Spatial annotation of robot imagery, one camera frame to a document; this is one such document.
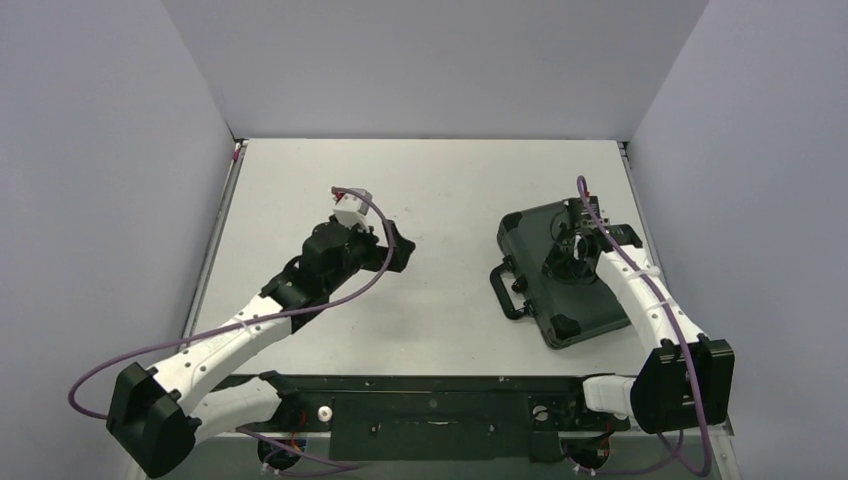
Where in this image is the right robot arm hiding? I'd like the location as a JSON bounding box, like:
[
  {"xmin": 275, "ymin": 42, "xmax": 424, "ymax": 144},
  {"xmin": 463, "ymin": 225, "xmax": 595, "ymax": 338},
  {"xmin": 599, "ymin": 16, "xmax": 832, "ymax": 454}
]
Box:
[{"xmin": 537, "ymin": 217, "xmax": 735, "ymax": 434}]

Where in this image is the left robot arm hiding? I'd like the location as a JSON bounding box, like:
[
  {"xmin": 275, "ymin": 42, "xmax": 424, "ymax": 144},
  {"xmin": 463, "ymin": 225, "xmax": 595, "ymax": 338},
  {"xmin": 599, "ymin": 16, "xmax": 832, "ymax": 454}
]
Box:
[{"xmin": 106, "ymin": 218, "xmax": 416, "ymax": 478}]

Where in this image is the black poker set case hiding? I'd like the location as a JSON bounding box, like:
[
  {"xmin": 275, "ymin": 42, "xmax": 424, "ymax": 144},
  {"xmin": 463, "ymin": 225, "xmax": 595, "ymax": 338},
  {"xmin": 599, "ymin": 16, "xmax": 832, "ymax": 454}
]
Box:
[{"xmin": 490, "ymin": 198, "xmax": 629, "ymax": 350}]

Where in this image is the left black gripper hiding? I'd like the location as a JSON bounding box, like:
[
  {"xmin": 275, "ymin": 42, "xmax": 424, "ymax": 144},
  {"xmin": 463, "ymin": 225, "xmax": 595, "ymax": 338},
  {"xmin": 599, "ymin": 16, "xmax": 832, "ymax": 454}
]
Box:
[{"xmin": 324, "ymin": 219, "xmax": 413, "ymax": 294}]

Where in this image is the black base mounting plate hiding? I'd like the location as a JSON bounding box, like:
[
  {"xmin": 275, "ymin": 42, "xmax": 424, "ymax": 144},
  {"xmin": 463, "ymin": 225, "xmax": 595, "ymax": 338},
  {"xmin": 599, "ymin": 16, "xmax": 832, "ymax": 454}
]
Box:
[{"xmin": 250, "ymin": 374, "xmax": 631, "ymax": 462}]

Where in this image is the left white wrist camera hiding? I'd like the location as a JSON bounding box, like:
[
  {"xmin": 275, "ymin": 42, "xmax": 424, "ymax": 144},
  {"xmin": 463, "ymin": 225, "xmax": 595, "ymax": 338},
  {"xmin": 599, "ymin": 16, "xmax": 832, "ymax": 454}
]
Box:
[{"xmin": 333, "ymin": 188, "xmax": 373, "ymax": 232}]

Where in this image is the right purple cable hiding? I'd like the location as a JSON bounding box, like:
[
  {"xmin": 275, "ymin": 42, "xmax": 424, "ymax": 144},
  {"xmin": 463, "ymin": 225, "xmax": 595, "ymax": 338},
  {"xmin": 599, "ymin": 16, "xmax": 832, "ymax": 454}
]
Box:
[{"xmin": 574, "ymin": 175, "xmax": 713, "ymax": 478}]

